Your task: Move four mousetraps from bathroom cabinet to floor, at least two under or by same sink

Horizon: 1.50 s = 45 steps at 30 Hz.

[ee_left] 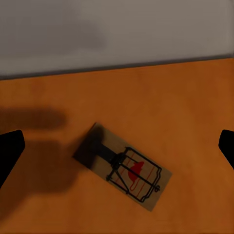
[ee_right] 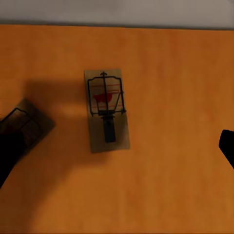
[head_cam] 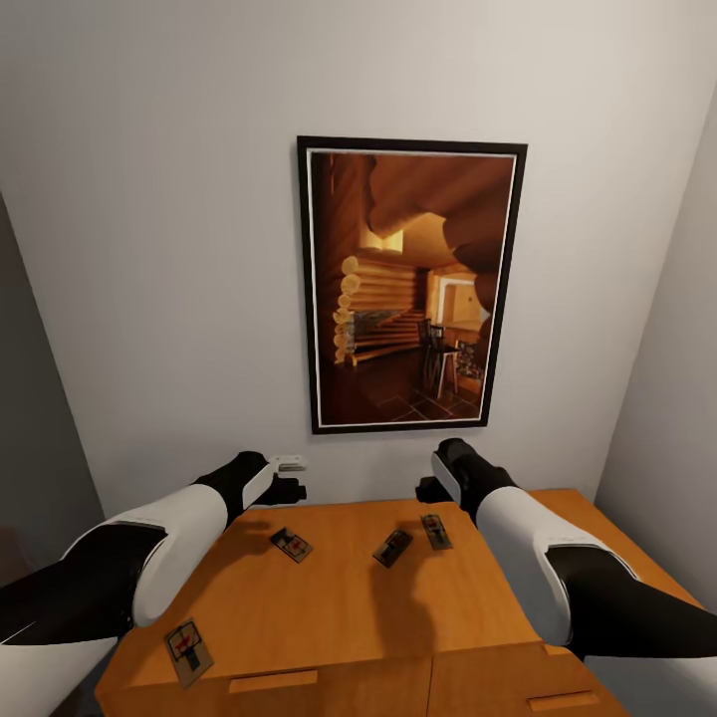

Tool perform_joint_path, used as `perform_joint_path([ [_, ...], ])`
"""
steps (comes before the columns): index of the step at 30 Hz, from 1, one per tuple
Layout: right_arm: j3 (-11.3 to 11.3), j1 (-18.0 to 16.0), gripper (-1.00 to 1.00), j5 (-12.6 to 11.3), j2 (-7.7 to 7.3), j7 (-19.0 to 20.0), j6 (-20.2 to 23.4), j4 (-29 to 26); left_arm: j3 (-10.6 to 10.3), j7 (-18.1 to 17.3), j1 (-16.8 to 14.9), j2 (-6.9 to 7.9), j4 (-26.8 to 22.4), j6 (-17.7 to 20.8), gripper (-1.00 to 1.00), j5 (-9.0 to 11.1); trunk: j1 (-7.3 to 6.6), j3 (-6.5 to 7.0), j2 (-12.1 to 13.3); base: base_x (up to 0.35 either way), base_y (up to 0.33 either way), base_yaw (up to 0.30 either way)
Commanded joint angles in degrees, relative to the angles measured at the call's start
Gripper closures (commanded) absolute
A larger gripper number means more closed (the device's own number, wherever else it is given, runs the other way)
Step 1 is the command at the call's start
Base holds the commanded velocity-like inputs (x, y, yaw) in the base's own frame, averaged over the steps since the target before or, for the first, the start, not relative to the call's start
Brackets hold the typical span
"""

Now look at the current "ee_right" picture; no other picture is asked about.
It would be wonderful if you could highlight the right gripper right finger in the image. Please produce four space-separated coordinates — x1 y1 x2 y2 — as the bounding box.
219 129 234 168

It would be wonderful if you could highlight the mousetrap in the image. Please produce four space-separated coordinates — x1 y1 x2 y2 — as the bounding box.
84 69 131 154
0 98 55 167

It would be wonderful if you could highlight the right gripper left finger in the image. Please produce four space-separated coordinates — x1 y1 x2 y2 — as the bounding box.
0 130 25 188

